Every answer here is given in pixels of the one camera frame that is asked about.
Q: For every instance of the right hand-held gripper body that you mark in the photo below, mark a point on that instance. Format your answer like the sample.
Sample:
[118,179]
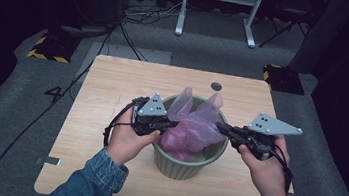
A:
[259,142]

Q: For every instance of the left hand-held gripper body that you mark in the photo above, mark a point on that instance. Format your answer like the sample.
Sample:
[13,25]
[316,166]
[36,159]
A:
[148,118]

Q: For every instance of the pink plastic garbage bag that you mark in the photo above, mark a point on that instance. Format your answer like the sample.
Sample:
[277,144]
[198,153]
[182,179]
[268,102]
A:
[191,133]

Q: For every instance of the green ribbed trash bin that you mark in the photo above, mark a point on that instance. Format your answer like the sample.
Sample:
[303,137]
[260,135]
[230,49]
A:
[180,169]

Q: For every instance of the person's left hand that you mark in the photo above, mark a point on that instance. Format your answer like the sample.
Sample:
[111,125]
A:
[125,140]

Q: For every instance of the person's right hand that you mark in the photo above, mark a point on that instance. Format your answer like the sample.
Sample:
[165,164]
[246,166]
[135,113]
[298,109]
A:
[268,180]

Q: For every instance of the black yellow striped stand base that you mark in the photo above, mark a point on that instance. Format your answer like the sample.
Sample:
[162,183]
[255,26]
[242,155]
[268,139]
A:
[283,80]
[52,49]

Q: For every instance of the black tripod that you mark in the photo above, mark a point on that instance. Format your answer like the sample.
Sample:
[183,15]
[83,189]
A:
[285,29]

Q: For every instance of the grey curtain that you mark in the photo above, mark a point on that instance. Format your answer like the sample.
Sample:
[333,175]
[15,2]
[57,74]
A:
[321,35]

